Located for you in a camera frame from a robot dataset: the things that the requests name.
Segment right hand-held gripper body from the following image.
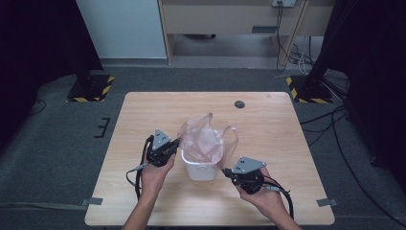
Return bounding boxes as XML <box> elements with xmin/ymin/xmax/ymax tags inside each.
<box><xmin>232</xmin><ymin>155</ymin><xmax>267</xmax><ymax>196</ymax></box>

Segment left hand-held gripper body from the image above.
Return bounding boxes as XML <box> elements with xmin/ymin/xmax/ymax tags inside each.
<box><xmin>146</xmin><ymin>128</ymin><xmax>173</xmax><ymax>168</ymax></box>

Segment white plastic bin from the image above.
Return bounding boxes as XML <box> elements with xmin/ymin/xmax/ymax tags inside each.
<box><xmin>181</xmin><ymin>148</ymin><xmax>226</xmax><ymax>182</ymax></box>

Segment clear pink plastic bag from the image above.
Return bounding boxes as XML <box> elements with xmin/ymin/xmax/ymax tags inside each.
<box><xmin>176</xmin><ymin>112</ymin><xmax>239</xmax><ymax>171</ymax></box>

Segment person's right hand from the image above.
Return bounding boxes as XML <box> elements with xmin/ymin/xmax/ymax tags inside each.
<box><xmin>236</xmin><ymin>169</ymin><xmax>290</xmax><ymax>221</ymax></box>

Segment person's left hand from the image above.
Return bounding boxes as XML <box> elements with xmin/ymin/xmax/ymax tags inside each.
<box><xmin>140</xmin><ymin>154</ymin><xmax>176</xmax><ymax>200</ymax></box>

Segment grey tape piece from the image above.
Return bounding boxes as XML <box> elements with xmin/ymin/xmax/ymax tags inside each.
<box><xmin>316</xmin><ymin>197</ymin><xmax>339</xmax><ymax>208</ymax></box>
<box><xmin>79</xmin><ymin>196</ymin><xmax>104</xmax><ymax>207</ymax></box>

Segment black striped stand base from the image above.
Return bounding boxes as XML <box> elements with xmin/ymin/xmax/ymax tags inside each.
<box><xmin>66</xmin><ymin>74</ymin><xmax>115</xmax><ymax>104</ymax></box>
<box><xmin>285</xmin><ymin>75</ymin><xmax>334</xmax><ymax>104</ymax></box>

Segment white partition panel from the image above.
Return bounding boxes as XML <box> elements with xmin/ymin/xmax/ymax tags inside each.
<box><xmin>76</xmin><ymin>0</ymin><xmax>169</xmax><ymax>60</ymax></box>

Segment light wooden desk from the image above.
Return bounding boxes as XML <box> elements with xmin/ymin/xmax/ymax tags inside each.
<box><xmin>157</xmin><ymin>0</ymin><xmax>336</xmax><ymax>67</ymax></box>

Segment black curtain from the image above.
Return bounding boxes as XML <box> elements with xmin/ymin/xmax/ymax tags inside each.
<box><xmin>314</xmin><ymin>0</ymin><xmax>406</xmax><ymax>185</ymax></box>
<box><xmin>0</xmin><ymin>0</ymin><xmax>104</xmax><ymax>143</ymax></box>

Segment grey power strip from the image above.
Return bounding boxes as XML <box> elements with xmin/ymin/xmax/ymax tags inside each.
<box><xmin>271</xmin><ymin>0</ymin><xmax>297</xmax><ymax>9</ymax></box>

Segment left hand-held gripper cable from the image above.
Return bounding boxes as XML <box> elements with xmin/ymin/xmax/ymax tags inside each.
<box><xmin>125</xmin><ymin>134</ymin><xmax>155</xmax><ymax>201</ymax></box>

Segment black floor cables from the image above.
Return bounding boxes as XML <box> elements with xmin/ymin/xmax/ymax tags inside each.
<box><xmin>299</xmin><ymin>71</ymin><xmax>406</xmax><ymax>228</ymax></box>

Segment white cable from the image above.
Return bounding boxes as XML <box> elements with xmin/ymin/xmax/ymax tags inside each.
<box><xmin>297</xmin><ymin>35</ymin><xmax>312</xmax><ymax>77</ymax></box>

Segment thin black floor cable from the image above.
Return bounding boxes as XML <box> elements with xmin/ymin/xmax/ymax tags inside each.
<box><xmin>27</xmin><ymin>99</ymin><xmax>48</xmax><ymax>117</ymax></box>

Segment black hanging cables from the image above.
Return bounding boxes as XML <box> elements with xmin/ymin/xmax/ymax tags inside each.
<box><xmin>275</xmin><ymin>1</ymin><xmax>315</xmax><ymax>73</ymax></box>

